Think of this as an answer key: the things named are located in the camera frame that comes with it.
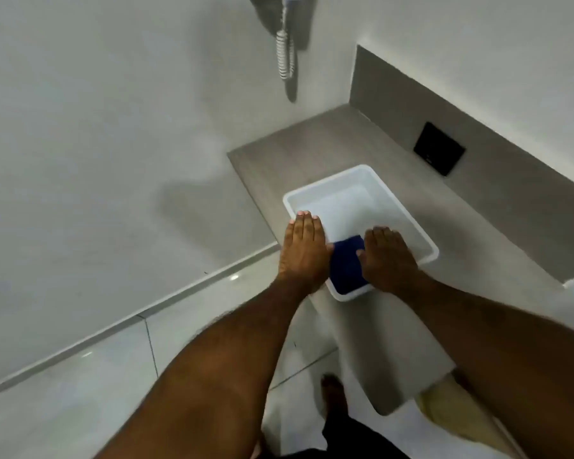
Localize person's right hand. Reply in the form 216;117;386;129
356;226;424;297

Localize person's left hand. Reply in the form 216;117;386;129
277;210;335;294

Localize blue cloth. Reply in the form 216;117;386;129
328;235;370;296

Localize person's left forearm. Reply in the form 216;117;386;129
95;277;312;459

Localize person's right forearm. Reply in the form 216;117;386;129
401;274;574;459

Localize white plastic tub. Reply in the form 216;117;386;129
282;164;440;302

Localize person's bare foot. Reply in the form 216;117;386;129
320;374;350;422

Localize person's black shorts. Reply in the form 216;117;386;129
261;410;412;459

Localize beige toilet seat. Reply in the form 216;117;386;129
414;372;524;459

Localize black wall plate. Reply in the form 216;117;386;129
413;121;467;177

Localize grey coiled cord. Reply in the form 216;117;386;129
275;0;298;81

